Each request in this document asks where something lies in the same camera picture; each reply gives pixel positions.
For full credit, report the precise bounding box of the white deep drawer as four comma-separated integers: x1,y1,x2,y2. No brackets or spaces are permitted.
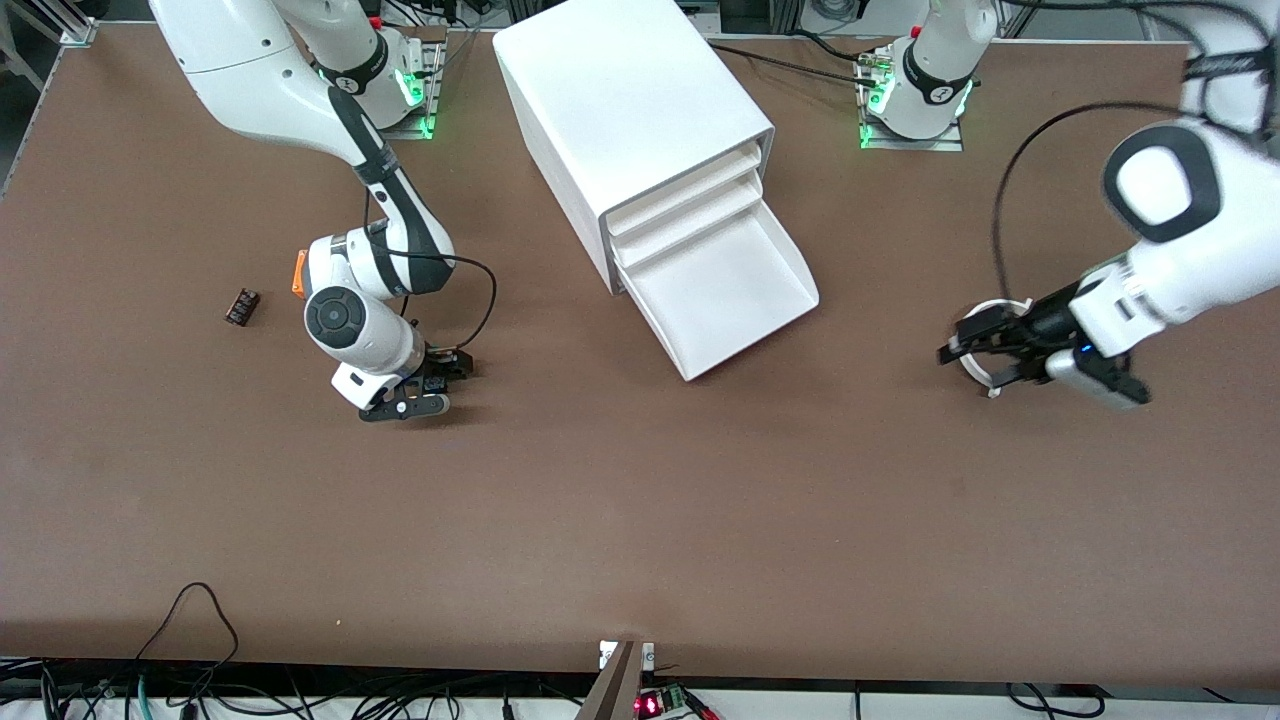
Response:
620,198,822,384

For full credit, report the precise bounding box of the white thin drawer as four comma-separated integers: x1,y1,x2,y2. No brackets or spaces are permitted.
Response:
605,142,765,239
611,174,767,271

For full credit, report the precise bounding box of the white drawer cabinet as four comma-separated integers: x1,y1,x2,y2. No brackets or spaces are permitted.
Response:
491,0,777,297

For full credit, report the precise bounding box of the white curved plastic arc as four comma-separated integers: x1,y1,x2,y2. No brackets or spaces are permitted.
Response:
957,297,1034,400

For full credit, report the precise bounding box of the circuit board with red light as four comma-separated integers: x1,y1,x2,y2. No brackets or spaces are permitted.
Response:
634,684,719,720

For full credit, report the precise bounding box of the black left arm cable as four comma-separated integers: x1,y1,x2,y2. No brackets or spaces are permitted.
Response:
992,99,1217,303

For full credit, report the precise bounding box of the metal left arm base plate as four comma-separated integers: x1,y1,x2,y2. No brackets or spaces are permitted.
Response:
856,44,967,154

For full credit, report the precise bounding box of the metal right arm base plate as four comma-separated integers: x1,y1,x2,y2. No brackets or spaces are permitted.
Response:
372,38,447,142

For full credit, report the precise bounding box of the black looped cable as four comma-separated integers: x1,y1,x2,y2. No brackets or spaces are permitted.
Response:
133,581,241,693

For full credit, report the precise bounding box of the black cable on table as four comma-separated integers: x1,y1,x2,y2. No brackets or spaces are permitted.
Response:
700,30,893,85

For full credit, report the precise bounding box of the black curled cable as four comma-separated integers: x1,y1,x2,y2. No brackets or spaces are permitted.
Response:
1004,682,1107,720

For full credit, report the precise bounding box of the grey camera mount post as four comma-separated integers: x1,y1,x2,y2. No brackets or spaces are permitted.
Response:
573,640,657,720

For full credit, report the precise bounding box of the aluminium frame profile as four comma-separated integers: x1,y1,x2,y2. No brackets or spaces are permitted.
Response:
58,0,103,49

